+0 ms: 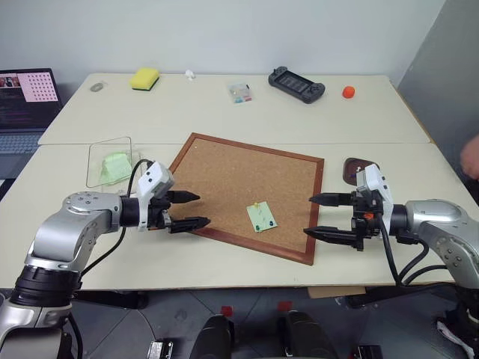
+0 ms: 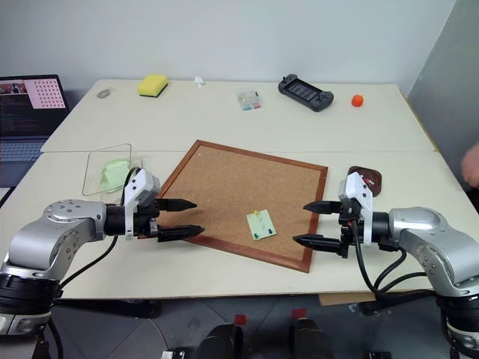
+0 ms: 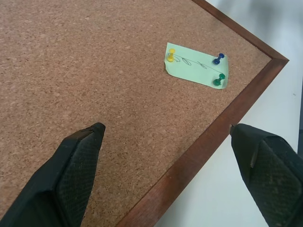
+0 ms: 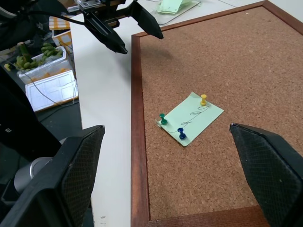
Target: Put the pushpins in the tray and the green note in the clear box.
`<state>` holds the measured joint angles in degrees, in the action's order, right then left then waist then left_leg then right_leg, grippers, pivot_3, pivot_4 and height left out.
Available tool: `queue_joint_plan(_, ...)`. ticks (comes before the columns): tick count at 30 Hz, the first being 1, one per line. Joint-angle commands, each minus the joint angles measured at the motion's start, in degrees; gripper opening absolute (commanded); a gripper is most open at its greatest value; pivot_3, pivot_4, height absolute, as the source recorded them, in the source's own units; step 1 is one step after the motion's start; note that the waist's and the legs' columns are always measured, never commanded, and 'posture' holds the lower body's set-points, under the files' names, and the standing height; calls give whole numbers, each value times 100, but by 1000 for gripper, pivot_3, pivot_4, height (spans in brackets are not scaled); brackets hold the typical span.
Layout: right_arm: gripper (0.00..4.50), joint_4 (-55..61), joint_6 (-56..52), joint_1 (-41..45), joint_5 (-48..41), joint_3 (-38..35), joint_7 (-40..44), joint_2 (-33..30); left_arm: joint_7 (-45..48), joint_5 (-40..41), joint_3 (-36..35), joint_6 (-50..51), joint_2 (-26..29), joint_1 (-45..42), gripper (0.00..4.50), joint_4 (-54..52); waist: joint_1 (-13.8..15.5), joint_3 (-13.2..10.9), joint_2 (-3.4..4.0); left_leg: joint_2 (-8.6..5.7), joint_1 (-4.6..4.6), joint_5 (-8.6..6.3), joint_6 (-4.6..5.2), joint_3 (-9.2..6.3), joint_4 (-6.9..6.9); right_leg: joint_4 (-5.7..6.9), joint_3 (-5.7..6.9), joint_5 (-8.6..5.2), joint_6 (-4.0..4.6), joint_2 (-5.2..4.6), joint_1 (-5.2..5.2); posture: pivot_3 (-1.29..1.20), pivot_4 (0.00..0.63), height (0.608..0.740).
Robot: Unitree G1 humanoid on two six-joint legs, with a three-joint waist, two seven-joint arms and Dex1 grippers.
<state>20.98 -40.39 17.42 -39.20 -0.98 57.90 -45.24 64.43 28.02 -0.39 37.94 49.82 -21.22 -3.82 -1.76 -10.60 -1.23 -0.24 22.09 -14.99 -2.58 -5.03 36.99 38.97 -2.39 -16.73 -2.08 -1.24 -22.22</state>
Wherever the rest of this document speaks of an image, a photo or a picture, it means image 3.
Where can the wood-framed cork board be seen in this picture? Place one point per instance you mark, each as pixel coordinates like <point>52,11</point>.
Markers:
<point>94,71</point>

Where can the green push pin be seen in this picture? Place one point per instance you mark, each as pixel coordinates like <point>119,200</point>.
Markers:
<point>218,80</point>

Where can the blue push pin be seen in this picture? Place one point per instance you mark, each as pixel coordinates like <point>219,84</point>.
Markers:
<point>218,59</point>

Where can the light green paper note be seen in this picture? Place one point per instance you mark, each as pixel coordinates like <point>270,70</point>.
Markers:
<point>196,69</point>

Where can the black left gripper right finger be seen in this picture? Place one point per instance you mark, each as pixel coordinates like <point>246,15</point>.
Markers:
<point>272,179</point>

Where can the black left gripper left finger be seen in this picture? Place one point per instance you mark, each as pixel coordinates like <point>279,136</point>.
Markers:
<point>59,179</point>

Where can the yellow push pin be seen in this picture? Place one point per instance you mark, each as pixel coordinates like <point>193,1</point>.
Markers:
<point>171,56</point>

